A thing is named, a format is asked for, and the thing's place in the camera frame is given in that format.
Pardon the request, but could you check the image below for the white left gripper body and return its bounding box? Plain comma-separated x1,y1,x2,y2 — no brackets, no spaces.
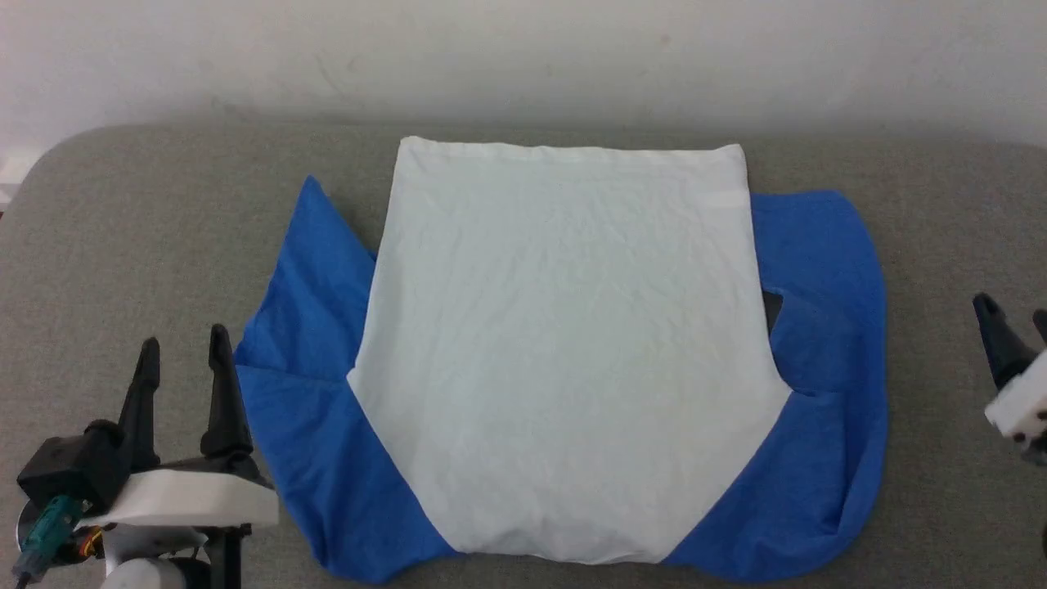
78,454,280,528

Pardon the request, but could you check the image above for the grey fabric sofa seat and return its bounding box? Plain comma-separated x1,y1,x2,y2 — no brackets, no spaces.
0,123,1047,589

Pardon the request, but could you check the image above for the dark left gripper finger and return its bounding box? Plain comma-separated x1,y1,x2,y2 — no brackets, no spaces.
118,337,162,474
200,324,255,460

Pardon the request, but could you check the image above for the teal left camera connector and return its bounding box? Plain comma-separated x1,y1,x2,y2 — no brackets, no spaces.
11,494,85,575

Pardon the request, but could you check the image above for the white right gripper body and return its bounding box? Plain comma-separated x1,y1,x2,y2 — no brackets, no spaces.
984,350,1047,447

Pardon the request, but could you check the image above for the blue and white shirt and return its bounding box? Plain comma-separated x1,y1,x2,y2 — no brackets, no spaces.
233,135,891,586

